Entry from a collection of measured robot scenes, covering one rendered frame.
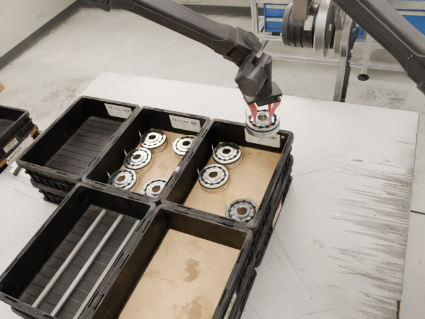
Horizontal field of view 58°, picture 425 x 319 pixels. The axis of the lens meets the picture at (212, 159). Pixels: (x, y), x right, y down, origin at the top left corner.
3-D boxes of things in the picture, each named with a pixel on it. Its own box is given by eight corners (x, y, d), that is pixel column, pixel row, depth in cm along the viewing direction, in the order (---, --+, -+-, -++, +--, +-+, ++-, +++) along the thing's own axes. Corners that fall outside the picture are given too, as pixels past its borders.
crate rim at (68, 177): (83, 99, 161) (81, 94, 160) (143, 109, 150) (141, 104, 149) (16, 166, 137) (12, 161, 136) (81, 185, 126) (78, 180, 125)
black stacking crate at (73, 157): (91, 117, 168) (81, 95, 160) (148, 128, 157) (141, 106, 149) (29, 183, 144) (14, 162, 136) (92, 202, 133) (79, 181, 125)
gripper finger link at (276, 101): (281, 121, 114) (281, 95, 107) (258, 127, 113) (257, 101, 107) (272, 107, 119) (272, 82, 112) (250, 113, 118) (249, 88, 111)
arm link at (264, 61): (274, 50, 101) (253, 48, 103) (266, 65, 97) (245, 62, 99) (274, 73, 106) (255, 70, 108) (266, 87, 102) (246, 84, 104)
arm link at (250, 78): (248, 28, 99) (229, 48, 105) (233, 52, 92) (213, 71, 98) (282, 60, 101) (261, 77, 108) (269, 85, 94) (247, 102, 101)
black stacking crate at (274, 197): (217, 142, 146) (212, 118, 138) (294, 157, 135) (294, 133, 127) (167, 225, 122) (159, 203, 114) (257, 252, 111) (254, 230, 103)
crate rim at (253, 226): (213, 122, 139) (212, 117, 137) (295, 137, 128) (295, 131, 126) (160, 207, 115) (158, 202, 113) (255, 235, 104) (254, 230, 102)
